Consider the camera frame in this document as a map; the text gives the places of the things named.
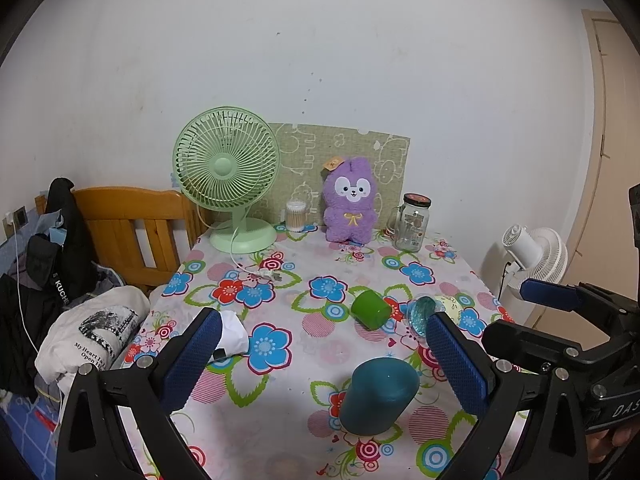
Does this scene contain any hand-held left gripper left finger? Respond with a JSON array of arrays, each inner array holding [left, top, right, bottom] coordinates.
[[55, 307, 224, 480]]

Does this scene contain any blue checked bed sheet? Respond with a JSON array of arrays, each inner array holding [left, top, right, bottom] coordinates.
[[0, 389, 62, 480]]

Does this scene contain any person's right hand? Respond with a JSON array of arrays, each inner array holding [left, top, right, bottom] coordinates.
[[587, 425, 640, 466]]

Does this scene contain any green patterned fabric board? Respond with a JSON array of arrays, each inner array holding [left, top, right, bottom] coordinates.
[[267, 122, 412, 234]]

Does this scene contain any clear blue glass cup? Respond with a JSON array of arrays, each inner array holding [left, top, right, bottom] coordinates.
[[406, 296, 446, 339]]

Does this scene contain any green desk fan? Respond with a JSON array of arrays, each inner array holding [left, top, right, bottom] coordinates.
[[173, 106, 281, 254]]

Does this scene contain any teal cup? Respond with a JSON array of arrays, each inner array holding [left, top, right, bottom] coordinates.
[[339, 357, 421, 436]]

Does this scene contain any black jacket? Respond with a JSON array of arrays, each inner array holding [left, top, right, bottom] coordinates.
[[25, 177, 99, 307]]

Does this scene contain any green cup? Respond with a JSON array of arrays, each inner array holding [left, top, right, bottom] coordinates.
[[351, 289, 390, 331]]

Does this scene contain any glass jar mug with lid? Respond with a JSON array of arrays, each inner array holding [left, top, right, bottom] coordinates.
[[392, 193, 432, 253]]

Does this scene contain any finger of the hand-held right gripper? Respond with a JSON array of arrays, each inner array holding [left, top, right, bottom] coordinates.
[[519, 279, 640, 322], [482, 319, 608, 367]]

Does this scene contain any wall socket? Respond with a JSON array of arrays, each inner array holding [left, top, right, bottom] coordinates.
[[3, 206, 29, 237]]

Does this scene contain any cotton swab container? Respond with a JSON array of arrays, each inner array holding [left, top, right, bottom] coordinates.
[[285, 200, 307, 233]]

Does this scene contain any white fan cable with plug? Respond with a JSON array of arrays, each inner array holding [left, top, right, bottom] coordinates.
[[197, 204, 284, 284]]

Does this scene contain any white printed shirt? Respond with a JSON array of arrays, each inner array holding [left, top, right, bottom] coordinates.
[[35, 285, 151, 387]]

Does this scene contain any dark clothes pile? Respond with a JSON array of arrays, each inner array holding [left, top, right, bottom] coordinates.
[[0, 270, 63, 402]]

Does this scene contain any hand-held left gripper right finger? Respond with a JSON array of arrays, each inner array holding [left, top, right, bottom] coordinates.
[[426, 312, 589, 480]]

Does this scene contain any beige door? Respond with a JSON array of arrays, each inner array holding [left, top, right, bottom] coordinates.
[[520, 8, 640, 332]]

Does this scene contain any white standing fan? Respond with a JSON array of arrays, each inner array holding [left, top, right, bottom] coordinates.
[[499, 223, 569, 307]]

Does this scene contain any floral tablecloth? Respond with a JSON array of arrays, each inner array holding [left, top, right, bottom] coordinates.
[[107, 225, 532, 480]]

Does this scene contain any purple plush toy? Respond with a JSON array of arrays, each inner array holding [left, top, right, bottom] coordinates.
[[320, 156, 384, 244]]

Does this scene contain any light blue garment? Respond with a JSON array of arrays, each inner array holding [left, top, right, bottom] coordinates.
[[37, 211, 70, 247]]

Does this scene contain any white charging cable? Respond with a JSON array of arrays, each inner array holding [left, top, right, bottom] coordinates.
[[7, 215, 42, 357]]

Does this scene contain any white cloth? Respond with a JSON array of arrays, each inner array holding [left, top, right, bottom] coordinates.
[[212, 310, 250, 362]]

